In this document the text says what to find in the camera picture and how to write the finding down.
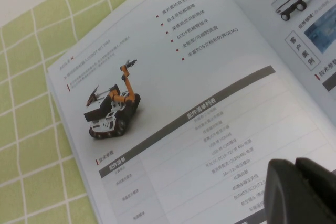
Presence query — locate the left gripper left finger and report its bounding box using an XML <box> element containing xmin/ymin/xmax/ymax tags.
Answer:
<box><xmin>264</xmin><ymin>158</ymin><xmax>324</xmax><ymax>224</ymax></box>

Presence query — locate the green checked tablecloth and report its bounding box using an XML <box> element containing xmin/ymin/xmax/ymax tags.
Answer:
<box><xmin>0</xmin><ymin>0</ymin><xmax>169</xmax><ymax>224</ymax></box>

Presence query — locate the white product catalogue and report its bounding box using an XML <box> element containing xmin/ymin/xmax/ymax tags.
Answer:
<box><xmin>46</xmin><ymin>0</ymin><xmax>336</xmax><ymax>224</ymax></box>

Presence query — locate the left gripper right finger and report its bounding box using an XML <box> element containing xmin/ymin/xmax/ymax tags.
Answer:
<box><xmin>295</xmin><ymin>157</ymin><xmax>336</xmax><ymax>224</ymax></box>

